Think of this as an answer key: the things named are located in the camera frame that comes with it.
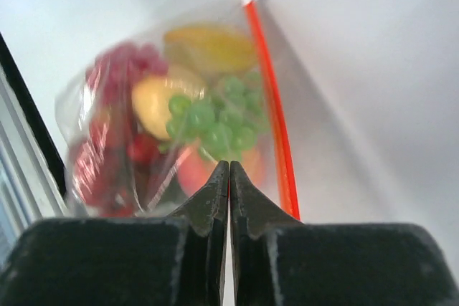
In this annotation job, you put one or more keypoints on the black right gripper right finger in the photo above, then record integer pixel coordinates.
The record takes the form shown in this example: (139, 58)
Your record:
(278, 260)

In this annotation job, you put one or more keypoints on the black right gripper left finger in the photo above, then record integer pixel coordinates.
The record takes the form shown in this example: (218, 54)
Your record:
(178, 259)

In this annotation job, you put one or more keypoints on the clear zip top bag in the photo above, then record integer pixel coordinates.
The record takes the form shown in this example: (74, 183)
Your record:
(77, 104)

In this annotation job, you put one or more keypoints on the orange fake peach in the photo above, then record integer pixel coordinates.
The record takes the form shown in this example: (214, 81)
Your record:
(194, 170)

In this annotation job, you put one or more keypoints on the red fake strawberries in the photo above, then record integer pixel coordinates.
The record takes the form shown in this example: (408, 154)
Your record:
(109, 166)

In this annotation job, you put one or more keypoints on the green fake grape bunch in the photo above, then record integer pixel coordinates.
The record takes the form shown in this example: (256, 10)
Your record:
(226, 122)

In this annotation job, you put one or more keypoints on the yellow fake pear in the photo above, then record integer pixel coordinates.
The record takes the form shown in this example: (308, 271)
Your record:
(150, 97)

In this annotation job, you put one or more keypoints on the red fake grape bunch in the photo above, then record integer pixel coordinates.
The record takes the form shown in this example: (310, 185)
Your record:
(115, 71)

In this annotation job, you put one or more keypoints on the yellow fake lemon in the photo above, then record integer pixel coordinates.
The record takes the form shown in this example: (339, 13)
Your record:
(210, 48)

